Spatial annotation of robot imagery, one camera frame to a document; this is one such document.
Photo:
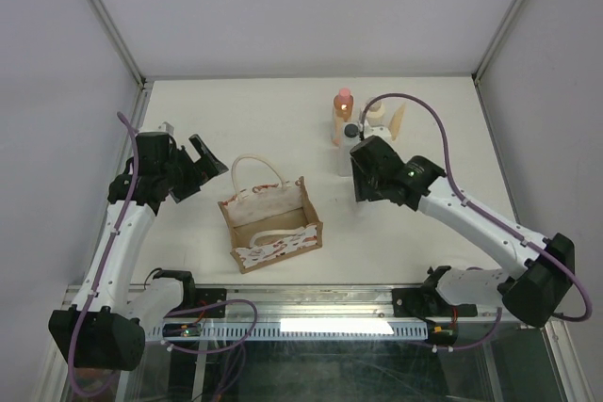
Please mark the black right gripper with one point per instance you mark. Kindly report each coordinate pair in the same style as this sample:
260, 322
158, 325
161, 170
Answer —
362, 189

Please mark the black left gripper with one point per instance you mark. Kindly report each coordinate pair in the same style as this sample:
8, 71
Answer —
211, 168

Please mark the white frosted rectangular bottle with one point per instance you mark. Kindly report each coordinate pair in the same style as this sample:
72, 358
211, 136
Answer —
349, 137

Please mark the tan cone shaped tube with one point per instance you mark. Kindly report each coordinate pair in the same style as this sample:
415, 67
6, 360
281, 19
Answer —
395, 122

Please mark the cream bottle with round cap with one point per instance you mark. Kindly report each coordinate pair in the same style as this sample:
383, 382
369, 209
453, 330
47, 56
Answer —
375, 115

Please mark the orange bottle with pink cap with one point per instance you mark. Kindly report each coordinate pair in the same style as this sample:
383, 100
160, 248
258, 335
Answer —
342, 110

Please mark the burlap cat print canvas bag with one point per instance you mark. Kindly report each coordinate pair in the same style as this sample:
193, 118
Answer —
269, 223

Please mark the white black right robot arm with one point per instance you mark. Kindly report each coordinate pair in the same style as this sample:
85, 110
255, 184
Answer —
533, 272

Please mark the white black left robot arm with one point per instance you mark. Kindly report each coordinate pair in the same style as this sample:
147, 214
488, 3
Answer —
103, 328

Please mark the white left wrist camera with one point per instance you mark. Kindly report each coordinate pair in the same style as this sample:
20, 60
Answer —
168, 128

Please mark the aluminium enclosure frame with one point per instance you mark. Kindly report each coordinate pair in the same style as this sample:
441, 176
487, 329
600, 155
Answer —
304, 40

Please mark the aluminium mounting rail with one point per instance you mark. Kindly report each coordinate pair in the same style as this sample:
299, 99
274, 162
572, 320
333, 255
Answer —
306, 300

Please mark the slotted cable duct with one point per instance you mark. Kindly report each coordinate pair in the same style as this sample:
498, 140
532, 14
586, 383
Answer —
300, 329

